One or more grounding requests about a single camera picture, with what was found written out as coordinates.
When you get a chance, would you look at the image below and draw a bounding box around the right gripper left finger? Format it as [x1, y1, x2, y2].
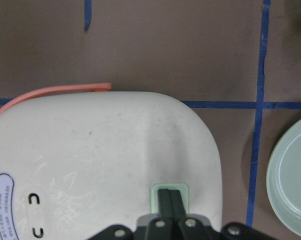
[144, 189, 174, 240]

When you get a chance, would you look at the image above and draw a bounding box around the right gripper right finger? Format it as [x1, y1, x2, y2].
[168, 190, 213, 240]

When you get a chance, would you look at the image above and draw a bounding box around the green plate right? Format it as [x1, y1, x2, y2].
[266, 119, 301, 237]

